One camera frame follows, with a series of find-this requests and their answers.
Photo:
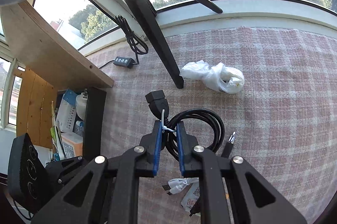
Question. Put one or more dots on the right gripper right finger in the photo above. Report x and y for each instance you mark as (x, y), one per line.
(231, 190)

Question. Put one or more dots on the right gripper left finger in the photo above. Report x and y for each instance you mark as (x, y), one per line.
(106, 189)

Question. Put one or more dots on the black storage tray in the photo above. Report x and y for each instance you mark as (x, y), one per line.
(89, 105)

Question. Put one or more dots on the orange white packet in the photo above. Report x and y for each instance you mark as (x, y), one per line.
(72, 144)

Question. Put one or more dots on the wooden board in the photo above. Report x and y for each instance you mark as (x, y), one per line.
(37, 45)

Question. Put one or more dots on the white flat box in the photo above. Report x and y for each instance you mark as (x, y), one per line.
(66, 116)

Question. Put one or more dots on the checkered tablecloth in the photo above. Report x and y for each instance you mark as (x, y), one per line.
(284, 117)

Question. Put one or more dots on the snack packet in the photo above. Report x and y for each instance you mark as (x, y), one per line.
(191, 197)

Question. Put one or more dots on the white plastic bag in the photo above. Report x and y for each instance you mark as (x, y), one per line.
(219, 78)

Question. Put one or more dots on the black pen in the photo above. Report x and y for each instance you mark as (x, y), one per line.
(229, 146)

